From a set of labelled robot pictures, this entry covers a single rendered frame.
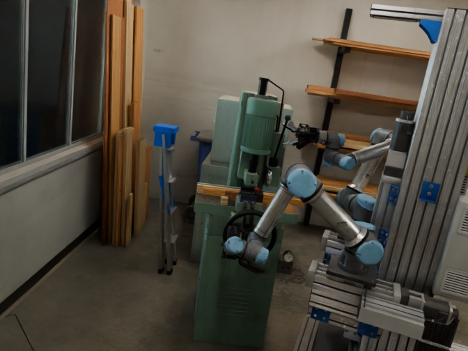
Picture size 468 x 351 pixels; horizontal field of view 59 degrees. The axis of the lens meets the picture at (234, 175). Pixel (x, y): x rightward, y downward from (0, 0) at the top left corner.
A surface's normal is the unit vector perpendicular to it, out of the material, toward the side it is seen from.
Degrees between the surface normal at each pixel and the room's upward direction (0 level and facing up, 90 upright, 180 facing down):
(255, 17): 90
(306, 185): 85
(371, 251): 94
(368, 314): 90
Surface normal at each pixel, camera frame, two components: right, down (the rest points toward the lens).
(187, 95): -0.08, 0.24
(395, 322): -0.33, 0.19
